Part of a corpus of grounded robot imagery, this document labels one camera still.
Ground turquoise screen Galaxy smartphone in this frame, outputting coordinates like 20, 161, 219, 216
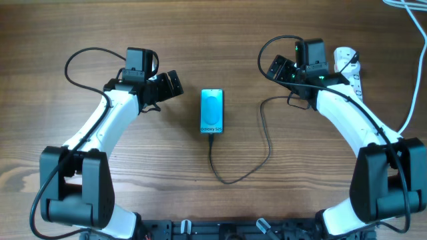
199, 89, 224, 134

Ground black USB charging cable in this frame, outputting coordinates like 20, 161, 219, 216
207, 51, 360, 185

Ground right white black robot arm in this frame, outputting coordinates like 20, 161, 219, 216
265, 37, 426, 239

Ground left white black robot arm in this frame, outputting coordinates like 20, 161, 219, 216
29, 47, 183, 239

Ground white power strip socket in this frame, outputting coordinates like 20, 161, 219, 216
334, 47, 363, 101

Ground right black camera cable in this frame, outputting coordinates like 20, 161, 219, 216
257, 35, 412, 234

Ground black camera cable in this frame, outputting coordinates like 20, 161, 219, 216
257, 35, 412, 234
29, 47, 161, 240

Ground left black camera cable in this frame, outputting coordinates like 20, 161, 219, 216
29, 47, 161, 240

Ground white power strip cord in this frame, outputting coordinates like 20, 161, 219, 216
396, 0, 427, 135

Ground white cables at corner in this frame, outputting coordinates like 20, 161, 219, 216
382, 0, 427, 12

